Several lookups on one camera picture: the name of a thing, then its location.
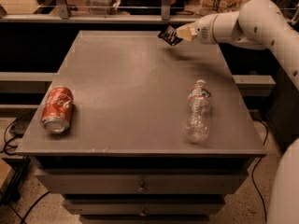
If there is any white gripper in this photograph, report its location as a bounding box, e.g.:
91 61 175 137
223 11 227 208
177 14 218 44

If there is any black rxbar chocolate bar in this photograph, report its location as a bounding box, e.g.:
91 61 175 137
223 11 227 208
158 24 182 46

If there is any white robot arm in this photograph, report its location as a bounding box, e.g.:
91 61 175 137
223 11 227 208
176 0 299 89

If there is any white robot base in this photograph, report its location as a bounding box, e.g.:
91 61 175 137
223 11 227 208
267 139 299 224

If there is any red coca-cola can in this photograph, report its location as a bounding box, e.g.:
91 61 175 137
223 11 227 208
40 87 74 133

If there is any clear plastic water bottle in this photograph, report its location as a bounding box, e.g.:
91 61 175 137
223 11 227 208
184 79 211 144

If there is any grey metal railing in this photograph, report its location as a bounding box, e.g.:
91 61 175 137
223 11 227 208
0 0 299 26

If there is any grey drawer cabinet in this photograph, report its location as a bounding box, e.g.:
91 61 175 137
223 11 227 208
18 31 265 224

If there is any top drawer knob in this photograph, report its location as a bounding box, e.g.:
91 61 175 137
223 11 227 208
137 181 148 193

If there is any drawer knob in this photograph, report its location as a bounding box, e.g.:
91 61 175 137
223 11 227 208
139 209 148 217
137 181 148 193

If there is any black bag behind rail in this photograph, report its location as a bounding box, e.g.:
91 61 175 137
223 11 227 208
118 0 188 15

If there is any black cable right floor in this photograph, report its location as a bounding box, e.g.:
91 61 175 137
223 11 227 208
250 120 270 224

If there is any black cables left floor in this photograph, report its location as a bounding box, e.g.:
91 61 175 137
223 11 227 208
2 109 37 157

